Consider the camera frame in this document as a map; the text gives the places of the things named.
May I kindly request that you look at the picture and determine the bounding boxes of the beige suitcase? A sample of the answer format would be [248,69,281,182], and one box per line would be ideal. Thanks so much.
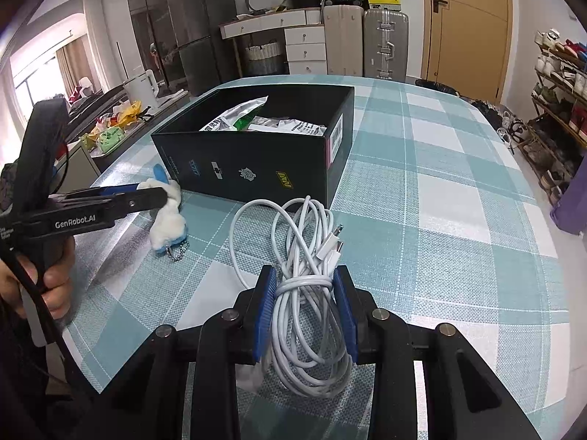
[323,5,364,77]

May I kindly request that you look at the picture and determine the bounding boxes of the white blue plush keychain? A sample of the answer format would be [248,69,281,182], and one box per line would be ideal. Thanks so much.
[137,164,188,262]

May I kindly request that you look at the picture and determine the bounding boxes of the white drawer desk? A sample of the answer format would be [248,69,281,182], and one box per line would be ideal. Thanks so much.
[220,7,327,77]

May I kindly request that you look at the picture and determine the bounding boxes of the yellow plastic bag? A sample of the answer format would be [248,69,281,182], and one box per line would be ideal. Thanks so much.
[109,100,150,131]

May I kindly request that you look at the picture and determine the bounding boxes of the wooden shoe rack with shoes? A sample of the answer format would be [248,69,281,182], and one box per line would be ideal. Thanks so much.
[520,29,586,206]

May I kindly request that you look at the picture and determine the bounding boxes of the yellow wooden door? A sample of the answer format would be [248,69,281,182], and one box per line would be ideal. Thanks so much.
[422,0,513,102]

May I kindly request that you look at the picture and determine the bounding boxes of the dark grey refrigerator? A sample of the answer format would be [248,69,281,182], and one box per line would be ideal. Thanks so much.
[167,0,238,96]

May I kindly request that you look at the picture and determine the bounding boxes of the printed white plastic bag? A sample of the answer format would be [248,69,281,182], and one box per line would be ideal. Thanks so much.
[200,96,327,136]

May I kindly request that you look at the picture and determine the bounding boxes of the silver aluminium suitcase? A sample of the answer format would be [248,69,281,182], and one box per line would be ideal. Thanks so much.
[363,9,409,83]

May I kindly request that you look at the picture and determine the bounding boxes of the green toy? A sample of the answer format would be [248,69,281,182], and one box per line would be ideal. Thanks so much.
[96,126,124,155]

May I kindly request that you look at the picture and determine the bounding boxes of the woven laundry basket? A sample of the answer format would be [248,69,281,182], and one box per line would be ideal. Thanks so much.
[245,40,285,76]

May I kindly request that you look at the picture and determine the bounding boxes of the teal checkered tablecloth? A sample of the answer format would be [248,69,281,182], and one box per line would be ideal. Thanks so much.
[64,77,570,439]

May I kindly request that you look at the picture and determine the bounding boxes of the white charging cable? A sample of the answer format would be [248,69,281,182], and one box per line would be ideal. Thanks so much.
[228,195,354,399]

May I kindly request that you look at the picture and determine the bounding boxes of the person's left hand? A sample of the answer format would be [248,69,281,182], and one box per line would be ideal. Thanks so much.
[0,236,76,320]

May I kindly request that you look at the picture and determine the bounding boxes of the purple bag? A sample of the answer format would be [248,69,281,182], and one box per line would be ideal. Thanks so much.
[550,157,587,235]

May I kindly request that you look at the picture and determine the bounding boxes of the grey low cabinet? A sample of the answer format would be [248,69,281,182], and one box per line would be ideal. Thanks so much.
[55,89,190,193]

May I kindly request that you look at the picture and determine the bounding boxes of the black cardboard box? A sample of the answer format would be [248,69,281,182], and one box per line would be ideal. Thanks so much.
[151,84,354,207]

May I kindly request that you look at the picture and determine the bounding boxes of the white electric kettle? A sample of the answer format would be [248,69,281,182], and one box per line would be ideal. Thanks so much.
[123,70,159,114]

